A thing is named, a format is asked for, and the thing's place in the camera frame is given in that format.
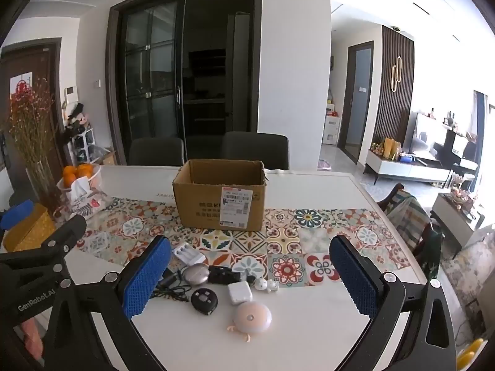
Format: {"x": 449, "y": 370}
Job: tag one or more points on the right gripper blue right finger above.
{"x": 379, "y": 296}

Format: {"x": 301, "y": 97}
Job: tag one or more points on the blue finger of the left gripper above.
{"x": 58, "y": 239}
{"x": 16, "y": 214}

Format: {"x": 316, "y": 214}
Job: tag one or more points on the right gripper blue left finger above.
{"x": 126, "y": 296}

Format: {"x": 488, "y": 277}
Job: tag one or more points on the black power adapter with cable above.
{"x": 172, "y": 286}

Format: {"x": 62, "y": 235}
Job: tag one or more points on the silver oval earbud case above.
{"x": 196, "y": 275}

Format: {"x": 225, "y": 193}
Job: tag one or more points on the white battery charger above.
{"x": 189, "y": 255}

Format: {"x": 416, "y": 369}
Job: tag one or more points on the black round cable adapter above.
{"x": 204, "y": 300}

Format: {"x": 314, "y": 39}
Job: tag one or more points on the black clamp mount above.
{"x": 223, "y": 275}

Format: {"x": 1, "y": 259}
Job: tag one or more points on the white robot figure keychain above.
{"x": 266, "y": 285}

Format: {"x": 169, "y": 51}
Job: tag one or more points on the white square power adapter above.
{"x": 239, "y": 292}

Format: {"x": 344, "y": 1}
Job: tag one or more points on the pink round night light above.
{"x": 251, "y": 318}

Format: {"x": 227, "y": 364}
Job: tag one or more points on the person's left hand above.
{"x": 32, "y": 340}

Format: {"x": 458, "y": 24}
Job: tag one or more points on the gold yellow box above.
{"x": 31, "y": 232}

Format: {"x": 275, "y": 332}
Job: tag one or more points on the white basket of oranges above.
{"x": 70, "y": 174}

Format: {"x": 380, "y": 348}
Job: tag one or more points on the wooden chair with plaid cushion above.
{"x": 417, "y": 229}

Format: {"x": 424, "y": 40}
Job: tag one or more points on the white shoe rack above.
{"x": 85, "y": 147}

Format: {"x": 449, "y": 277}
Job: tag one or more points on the glass vase with red flowers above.
{"x": 29, "y": 124}

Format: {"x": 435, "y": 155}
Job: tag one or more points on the patterned tile table runner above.
{"x": 291, "y": 247}

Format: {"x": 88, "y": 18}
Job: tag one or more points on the white coffee table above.
{"x": 463, "y": 230}

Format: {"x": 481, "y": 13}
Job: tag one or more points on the white tv cabinet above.
{"x": 417, "y": 172}

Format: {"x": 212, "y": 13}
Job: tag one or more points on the left black dining chair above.
{"x": 157, "y": 151}

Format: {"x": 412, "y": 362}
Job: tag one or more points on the black dining chair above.
{"x": 157, "y": 151}
{"x": 271, "y": 149}

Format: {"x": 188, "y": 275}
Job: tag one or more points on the brown cardboard box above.
{"x": 221, "y": 194}

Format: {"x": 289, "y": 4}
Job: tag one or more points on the brown entrance door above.
{"x": 30, "y": 61}

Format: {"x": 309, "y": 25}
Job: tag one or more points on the right black dining chair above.
{"x": 271, "y": 149}

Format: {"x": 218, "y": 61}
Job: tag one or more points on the black glass sliding door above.
{"x": 182, "y": 68}

